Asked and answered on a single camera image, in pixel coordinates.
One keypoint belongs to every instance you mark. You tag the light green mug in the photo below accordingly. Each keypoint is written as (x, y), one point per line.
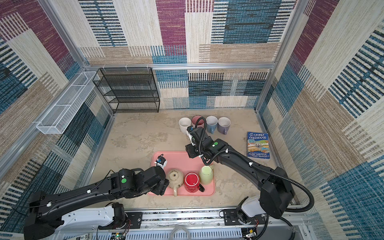
(206, 175)

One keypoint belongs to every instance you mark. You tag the beige ceramic teapot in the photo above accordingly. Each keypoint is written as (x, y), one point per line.
(176, 180)

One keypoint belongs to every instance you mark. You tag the blue ceramic mug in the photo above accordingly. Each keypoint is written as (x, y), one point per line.
(212, 123)

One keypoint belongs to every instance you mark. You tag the black wire shelf rack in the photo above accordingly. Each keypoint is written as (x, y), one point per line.
(128, 90)

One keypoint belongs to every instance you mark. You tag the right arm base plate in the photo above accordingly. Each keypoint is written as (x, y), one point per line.
(230, 218)

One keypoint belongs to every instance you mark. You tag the blue treehouse book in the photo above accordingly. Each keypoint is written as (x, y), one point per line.
(258, 146)

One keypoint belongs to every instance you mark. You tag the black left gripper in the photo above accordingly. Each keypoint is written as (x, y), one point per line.
(162, 187)

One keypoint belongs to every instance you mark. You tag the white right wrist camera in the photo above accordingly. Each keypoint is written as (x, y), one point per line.
(188, 131)

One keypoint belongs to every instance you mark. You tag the white wire mesh basket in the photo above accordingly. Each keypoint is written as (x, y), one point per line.
(58, 118)

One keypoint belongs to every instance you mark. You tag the white ceramic mug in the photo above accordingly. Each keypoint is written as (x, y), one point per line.
(184, 123)

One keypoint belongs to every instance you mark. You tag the purple ceramic mug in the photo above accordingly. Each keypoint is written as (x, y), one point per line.
(224, 124)

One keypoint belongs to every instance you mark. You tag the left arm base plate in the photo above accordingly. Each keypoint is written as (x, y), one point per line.
(133, 220)

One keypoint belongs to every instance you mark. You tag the pink ghost mug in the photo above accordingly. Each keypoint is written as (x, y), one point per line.
(198, 121)

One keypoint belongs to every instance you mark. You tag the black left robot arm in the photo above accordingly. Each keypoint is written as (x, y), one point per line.
(46, 211)

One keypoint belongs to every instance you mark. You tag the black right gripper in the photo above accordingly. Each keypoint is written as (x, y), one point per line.
(189, 149)

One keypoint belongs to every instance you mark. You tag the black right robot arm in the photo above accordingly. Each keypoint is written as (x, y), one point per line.
(276, 192)

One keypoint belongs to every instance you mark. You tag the red ceramic mug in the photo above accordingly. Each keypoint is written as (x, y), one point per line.
(192, 183)

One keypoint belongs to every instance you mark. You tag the pink plastic tray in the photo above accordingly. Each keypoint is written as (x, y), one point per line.
(180, 160)

